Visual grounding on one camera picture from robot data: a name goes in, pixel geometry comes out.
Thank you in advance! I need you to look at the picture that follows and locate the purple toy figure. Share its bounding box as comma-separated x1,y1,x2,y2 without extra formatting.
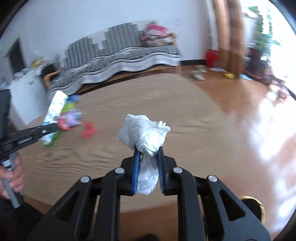
58,108,82,131

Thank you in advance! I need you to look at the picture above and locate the wooden frame sofa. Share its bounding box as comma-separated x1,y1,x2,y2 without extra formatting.
43,21,182,93

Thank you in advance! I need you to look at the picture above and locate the person left hand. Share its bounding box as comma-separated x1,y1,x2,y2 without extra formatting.
0,154,25,199

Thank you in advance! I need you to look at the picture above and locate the yellow toy on floor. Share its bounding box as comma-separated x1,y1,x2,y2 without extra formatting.
223,73,235,79

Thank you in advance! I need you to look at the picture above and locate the white cabinet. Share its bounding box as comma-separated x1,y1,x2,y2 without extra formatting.
9,68,50,130

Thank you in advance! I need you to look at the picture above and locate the potted green plant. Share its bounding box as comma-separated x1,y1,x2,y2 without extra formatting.
245,6,280,85

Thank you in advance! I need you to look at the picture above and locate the green popcorn snack bag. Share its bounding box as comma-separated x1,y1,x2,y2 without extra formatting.
61,102,75,113

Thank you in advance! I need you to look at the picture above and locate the brown striped curtain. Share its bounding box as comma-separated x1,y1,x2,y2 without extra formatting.
212,0,245,77

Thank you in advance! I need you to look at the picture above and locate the red bag on floor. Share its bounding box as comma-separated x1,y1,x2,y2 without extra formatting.
205,49,219,68

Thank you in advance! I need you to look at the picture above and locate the beige slippers pair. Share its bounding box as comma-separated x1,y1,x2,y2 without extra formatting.
191,65,207,80

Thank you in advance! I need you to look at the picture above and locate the pink cartoon pillow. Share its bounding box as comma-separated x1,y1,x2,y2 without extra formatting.
141,23,168,42

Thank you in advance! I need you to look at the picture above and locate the red plastic clip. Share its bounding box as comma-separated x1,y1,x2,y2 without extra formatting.
82,122,96,138

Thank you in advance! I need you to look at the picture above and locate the white tissue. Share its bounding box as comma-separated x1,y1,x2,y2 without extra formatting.
116,114,171,195

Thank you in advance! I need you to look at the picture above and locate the black gold trash bin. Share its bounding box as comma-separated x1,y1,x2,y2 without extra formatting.
239,196,265,224

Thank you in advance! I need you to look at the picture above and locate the black white striped blanket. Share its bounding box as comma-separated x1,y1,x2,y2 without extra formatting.
48,21,182,95

